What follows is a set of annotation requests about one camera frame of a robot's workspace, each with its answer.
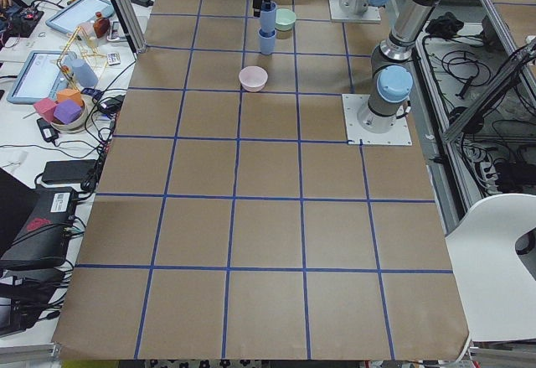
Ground wooden stick toy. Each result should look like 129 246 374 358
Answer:
56 23 108 88

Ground mint green bowl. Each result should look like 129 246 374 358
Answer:
276 8 296 32

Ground black laptop with sticker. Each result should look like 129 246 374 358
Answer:
1 170 78 271

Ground black power adapter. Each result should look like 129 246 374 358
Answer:
41 159 96 184

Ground bowl of foam blocks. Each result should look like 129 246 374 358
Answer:
33 89 89 133

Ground white chair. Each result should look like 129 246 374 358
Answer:
446 194 535 342

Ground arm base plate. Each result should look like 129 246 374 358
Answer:
342 94 412 146
328 0 381 24

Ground brown glass bottle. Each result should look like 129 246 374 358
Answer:
93 12 111 39

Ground pink bowl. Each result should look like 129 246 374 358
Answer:
239 65 268 92

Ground aluminium frame post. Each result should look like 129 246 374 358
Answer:
111 0 147 54

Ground tablet in blue case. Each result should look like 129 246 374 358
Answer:
45 0 115 34

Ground light blue cup on desk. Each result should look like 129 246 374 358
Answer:
72 59 98 88

